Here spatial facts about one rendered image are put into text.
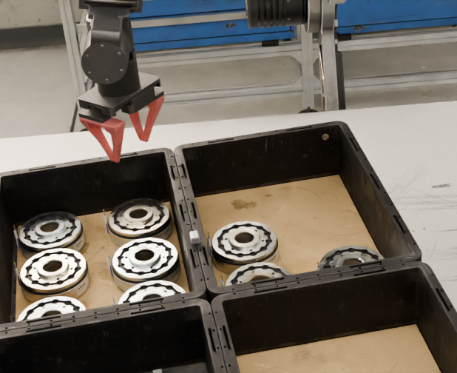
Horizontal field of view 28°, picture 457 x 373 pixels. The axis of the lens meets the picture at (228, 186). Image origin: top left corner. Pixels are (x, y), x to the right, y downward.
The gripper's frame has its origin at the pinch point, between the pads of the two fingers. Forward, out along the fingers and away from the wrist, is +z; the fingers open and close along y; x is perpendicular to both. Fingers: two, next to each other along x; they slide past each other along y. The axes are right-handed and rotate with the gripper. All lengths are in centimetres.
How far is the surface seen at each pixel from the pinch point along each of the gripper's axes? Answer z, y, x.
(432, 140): 36, 77, -11
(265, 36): 69, 171, 96
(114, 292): 23.5, -5.5, 2.6
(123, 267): 20.7, -2.6, 2.6
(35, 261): 20.5, -8.6, 15.7
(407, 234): 14.0, 16.9, -34.7
